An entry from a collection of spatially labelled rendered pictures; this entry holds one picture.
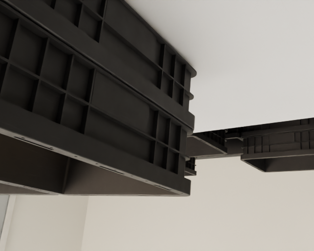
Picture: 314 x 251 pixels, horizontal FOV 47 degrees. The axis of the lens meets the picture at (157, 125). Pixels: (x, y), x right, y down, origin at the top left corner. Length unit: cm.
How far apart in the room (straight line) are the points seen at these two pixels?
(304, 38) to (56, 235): 420
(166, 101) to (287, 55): 22
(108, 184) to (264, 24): 38
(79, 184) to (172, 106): 28
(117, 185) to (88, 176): 8
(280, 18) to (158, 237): 362
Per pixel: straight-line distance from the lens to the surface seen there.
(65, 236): 466
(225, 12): 52
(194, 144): 173
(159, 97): 52
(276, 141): 169
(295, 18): 54
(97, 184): 69
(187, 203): 386
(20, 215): 428
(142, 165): 46
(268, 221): 345
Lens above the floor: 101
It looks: 18 degrees down
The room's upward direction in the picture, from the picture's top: 175 degrees counter-clockwise
